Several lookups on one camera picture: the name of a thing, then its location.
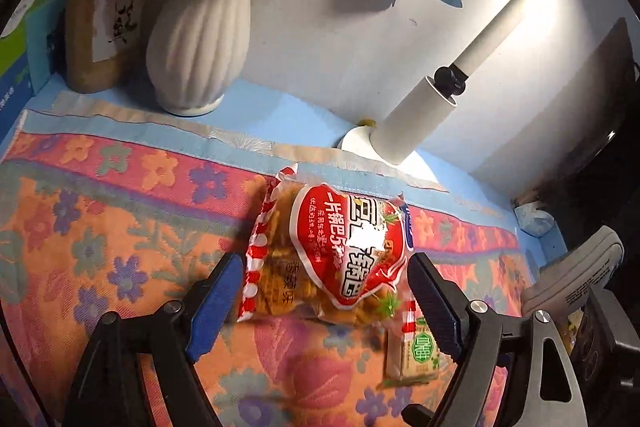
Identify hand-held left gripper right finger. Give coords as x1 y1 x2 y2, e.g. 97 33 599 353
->
401 252 588 427

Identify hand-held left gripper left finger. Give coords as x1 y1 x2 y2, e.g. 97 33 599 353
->
61 252 245 427

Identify red snack bag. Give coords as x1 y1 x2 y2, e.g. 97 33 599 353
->
236 163 416 325

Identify green label biscuit packet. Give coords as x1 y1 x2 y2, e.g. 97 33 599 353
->
382 297 442 385

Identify grey pencil case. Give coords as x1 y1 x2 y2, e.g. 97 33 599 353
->
521 226 626 313

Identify floral woven cloth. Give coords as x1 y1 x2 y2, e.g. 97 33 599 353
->
0 92 541 427

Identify white pouch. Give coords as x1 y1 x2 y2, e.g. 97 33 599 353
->
517 204 556 237

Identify white desk lamp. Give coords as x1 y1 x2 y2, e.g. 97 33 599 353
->
336 0 588 185

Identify black monitor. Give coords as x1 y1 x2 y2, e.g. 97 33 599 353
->
510 17 640 208

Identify wooden pen holder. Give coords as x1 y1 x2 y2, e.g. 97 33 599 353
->
65 0 153 94

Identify light blue booklet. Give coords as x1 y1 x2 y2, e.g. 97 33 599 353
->
25 0 68 90

